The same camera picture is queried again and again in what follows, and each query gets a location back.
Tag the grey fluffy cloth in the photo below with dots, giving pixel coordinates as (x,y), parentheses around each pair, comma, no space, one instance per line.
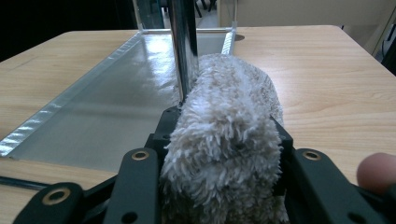
(224,140)

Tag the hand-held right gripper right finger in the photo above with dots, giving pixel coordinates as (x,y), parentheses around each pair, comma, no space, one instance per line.
(285,143)

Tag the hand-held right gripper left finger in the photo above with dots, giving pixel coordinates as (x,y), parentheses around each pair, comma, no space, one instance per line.
(165,130)

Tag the silver two-tier metal rack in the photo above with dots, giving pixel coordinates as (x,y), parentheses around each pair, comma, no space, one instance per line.
(102,118)

